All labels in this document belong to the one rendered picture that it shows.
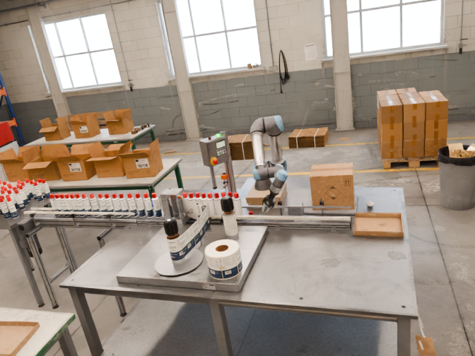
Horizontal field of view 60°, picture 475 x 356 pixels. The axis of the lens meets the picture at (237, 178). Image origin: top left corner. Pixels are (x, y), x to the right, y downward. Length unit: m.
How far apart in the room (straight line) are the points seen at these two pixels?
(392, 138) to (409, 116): 0.37
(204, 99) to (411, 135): 4.44
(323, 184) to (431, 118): 3.25
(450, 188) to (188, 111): 5.71
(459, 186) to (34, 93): 9.22
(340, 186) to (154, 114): 6.82
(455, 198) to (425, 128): 1.44
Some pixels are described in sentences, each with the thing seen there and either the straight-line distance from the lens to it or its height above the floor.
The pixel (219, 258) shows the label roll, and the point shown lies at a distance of 2.30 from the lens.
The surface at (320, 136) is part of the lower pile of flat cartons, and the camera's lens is 7.21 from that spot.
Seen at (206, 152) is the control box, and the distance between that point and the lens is 2.88.
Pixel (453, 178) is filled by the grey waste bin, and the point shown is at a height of 0.38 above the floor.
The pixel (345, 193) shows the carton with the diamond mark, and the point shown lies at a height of 0.97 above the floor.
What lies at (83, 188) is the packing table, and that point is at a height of 0.73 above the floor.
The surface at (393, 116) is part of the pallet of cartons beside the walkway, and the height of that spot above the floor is 0.75.
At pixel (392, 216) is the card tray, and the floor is 0.84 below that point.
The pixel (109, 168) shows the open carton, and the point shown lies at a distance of 4.87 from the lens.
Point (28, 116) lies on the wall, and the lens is 11.36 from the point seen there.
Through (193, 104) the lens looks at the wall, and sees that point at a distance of 8.76.
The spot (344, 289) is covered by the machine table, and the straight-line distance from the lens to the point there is 2.29.
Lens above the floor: 2.21
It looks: 21 degrees down
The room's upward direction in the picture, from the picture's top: 9 degrees counter-clockwise
